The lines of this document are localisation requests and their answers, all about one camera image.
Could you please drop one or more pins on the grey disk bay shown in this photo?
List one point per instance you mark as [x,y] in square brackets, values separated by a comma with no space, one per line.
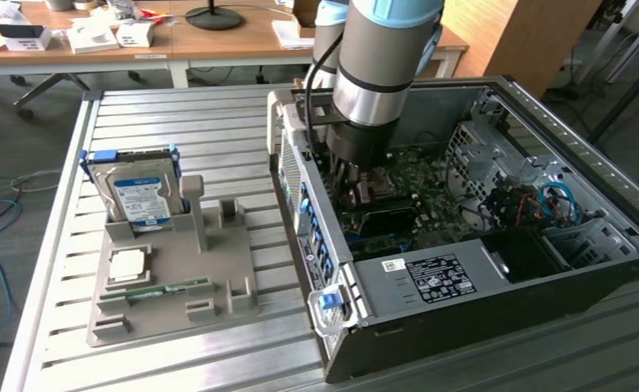
[596,241]

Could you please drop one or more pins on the open black PC case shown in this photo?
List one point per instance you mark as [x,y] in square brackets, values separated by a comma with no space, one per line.
[460,339]

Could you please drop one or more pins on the grey power supply unit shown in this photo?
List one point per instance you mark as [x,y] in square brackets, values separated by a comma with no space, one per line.
[384,294]

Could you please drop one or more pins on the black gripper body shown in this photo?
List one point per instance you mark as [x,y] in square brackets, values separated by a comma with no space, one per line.
[362,143]

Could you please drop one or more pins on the hard disk with blue bracket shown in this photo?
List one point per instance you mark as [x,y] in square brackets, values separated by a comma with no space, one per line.
[133,196]

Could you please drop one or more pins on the green motherboard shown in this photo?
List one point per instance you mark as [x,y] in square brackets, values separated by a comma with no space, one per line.
[439,196]

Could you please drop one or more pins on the grey parts rack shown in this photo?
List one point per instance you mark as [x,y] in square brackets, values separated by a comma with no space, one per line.
[172,261]

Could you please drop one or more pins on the silver CPU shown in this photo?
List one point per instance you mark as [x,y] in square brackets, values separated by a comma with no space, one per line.
[127,265]

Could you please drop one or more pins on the white box black lid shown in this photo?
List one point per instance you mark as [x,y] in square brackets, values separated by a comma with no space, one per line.
[25,43]

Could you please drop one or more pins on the black plastic shroud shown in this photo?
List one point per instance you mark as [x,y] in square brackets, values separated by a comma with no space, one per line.
[520,253]

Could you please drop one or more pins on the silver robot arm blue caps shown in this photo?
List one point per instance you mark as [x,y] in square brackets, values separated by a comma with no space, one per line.
[374,61]

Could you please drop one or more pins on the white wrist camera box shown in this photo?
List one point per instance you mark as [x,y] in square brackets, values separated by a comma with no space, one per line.
[292,126]

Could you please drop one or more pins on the small white box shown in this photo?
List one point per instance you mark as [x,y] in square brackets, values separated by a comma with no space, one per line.
[133,36]

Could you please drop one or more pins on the CPU socket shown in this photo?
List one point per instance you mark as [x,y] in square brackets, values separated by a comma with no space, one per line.
[382,185]

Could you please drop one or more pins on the blue case latch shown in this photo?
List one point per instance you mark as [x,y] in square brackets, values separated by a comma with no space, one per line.
[328,300]

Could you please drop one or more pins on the white box round insert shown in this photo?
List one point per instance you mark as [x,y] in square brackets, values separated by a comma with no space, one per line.
[92,41]

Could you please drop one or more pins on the green RAM stick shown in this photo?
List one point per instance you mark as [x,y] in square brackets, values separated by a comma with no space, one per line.
[149,290]

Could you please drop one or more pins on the white booklet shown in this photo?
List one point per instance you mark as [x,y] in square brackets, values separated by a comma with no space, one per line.
[291,36]

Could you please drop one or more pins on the black lamp base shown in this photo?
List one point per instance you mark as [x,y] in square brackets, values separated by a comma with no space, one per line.
[212,20]

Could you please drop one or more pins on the wooden desk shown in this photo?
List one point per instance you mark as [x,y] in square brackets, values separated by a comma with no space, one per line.
[215,45]

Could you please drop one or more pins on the tape roll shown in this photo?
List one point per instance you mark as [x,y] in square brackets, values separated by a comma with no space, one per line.
[84,5]

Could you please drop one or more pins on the grey cup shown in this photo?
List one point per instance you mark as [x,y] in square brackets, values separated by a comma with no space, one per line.
[59,4]

